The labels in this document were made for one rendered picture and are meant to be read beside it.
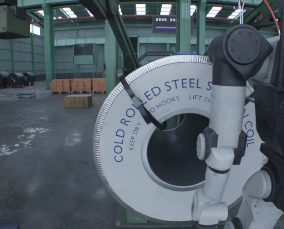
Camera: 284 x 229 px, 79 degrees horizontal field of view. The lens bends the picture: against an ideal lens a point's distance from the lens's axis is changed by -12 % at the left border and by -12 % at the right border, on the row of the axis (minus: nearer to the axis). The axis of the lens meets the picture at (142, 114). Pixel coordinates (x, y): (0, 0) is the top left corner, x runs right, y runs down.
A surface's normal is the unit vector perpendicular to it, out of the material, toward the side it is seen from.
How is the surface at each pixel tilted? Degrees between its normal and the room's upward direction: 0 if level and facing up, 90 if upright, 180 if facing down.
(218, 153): 59
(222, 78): 90
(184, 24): 90
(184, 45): 90
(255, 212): 100
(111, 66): 90
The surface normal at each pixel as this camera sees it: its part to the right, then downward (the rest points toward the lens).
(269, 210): -0.09, 0.38
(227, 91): -0.47, 0.19
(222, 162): -0.09, 0.09
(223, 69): -0.66, 0.17
